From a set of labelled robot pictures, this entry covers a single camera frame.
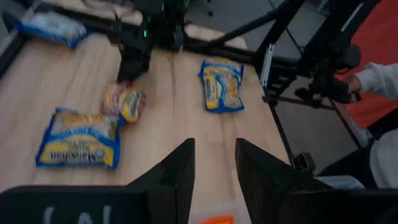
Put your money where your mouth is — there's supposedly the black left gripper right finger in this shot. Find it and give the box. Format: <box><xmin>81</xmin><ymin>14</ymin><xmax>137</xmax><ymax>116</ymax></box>
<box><xmin>235</xmin><ymin>138</ymin><xmax>398</xmax><ymax>224</ymax></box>

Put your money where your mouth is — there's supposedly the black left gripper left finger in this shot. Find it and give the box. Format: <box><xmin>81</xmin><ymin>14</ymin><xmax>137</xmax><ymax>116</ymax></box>
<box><xmin>0</xmin><ymin>138</ymin><xmax>196</xmax><ymax>224</ymax></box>

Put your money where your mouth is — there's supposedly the blue noodle pack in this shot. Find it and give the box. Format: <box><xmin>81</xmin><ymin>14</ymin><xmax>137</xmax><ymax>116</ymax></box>
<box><xmin>14</xmin><ymin>11</ymin><xmax>91</xmax><ymax>50</ymax></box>
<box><xmin>35</xmin><ymin>107</ymin><xmax>125</xmax><ymax>171</ymax></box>
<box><xmin>198</xmin><ymin>58</ymin><xmax>246</xmax><ymax>113</ymax></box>

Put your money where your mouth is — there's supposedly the orange chicken noodle pack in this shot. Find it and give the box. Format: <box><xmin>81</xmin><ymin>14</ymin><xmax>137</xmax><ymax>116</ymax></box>
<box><xmin>198</xmin><ymin>214</ymin><xmax>234</xmax><ymax>224</ymax></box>

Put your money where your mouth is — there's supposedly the pink yellow noodle pack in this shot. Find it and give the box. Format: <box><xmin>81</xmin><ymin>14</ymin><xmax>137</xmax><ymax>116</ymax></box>
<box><xmin>101</xmin><ymin>80</ymin><xmax>146</xmax><ymax>124</ymax></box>

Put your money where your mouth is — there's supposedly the person's forearm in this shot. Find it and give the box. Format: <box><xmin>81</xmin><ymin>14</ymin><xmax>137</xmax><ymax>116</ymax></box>
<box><xmin>354</xmin><ymin>62</ymin><xmax>398</xmax><ymax>100</ymax></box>

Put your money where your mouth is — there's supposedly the clear plastic bin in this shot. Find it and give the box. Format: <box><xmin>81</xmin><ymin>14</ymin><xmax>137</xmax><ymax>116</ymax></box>
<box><xmin>189</xmin><ymin>198</ymin><xmax>249</xmax><ymax>224</ymax></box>

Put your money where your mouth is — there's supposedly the person's leg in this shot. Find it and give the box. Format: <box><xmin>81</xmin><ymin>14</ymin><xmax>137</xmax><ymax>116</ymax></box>
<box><xmin>369</xmin><ymin>129</ymin><xmax>398</xmax><ymax>190</ymax></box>

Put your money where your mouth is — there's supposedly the person's hand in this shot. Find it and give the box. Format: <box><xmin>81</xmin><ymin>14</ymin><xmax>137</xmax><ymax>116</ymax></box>
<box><xmin>343</xmin><ymin>74</ymin><xmax>363</xmax><ymax>103</ymax></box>

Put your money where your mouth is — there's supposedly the small black camera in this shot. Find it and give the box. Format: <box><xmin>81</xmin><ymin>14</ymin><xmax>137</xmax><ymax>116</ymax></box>
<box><xmin>291</xmin><ymin>151</ymin><xmax>317</xmax><ymax>174</ymax></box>

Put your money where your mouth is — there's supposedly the black aluminium rig frame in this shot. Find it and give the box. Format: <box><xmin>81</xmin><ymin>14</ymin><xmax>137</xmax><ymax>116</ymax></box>
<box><xmin>0</xmin><ymin>0</ymin><xmax>386</xmax><ymax>162</ymax></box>

